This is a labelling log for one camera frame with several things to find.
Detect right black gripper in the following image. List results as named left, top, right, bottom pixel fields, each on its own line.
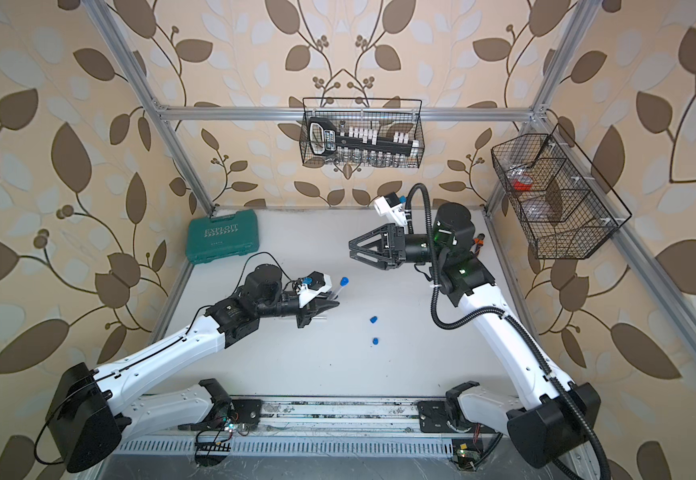
left=354, top=226, right=451, bottom=270

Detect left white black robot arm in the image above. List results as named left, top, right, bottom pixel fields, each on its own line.
left=42, top=264, right=339, bottom=473

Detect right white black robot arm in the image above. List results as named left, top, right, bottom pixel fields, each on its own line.
left=349, top=183, right=612, bottom=479

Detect orange black pliers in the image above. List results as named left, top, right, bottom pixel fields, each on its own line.
left=474, top=234, right=485, bottom=254

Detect green plastic tool case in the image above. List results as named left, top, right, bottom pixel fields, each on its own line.
left=186, top=210, right=260, bottom=265

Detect black socket holder set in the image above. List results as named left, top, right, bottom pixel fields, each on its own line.
left=300, top=116, right=425, bottom=158

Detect red item in basket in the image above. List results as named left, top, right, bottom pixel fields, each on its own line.
left=507, top=168, right=534, bottom=194

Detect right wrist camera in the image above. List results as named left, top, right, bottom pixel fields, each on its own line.
left=372, top=192, right=408, bottom=227

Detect aluminium front rail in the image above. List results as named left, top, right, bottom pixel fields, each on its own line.
left=90, top=394, right=589, bottom=438

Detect black wire basket back wall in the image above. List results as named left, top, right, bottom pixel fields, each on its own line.
left=299, top=96, right=425, bottom=171

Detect black wire basket wall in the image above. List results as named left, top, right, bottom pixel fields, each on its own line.
left=299, top=96, right=425, bottom=171
left=491, top=124, right=632, bottom=260

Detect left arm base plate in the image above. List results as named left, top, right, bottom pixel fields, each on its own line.
left=178, top=399, right=263, bottom=432

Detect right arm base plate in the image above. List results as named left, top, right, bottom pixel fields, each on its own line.
left=415, top=400, right=476, bottom=434

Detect black wire basket right wall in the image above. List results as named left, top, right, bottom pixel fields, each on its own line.
left=491, top=124, right=632, bottom=260

